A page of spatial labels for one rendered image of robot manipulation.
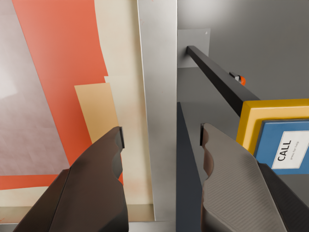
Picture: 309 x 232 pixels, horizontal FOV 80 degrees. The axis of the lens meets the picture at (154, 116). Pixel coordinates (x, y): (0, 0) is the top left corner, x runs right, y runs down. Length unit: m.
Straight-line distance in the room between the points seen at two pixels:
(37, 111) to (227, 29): 1.12
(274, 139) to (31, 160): 0.38
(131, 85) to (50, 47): 0.11
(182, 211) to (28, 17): 0.61
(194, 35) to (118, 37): 0.99
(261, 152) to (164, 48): 0.21
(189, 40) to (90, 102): 0.99
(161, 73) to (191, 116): 1.18
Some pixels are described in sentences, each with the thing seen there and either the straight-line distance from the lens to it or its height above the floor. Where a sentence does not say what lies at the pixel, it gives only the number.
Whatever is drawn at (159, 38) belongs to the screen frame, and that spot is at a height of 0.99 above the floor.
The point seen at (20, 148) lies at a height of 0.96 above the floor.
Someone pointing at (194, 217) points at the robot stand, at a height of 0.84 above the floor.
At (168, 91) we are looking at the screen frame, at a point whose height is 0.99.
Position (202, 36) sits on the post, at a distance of 1.22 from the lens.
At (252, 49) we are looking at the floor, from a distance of 1.33.
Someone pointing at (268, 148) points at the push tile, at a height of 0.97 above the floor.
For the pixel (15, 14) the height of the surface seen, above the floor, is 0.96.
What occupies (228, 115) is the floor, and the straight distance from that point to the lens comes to 1.44.
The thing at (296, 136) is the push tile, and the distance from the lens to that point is 0.33.
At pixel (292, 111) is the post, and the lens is 0.33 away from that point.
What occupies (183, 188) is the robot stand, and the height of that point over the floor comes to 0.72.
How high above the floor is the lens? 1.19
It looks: 62 degrees down
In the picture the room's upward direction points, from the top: 178 degrees counter-clockwise
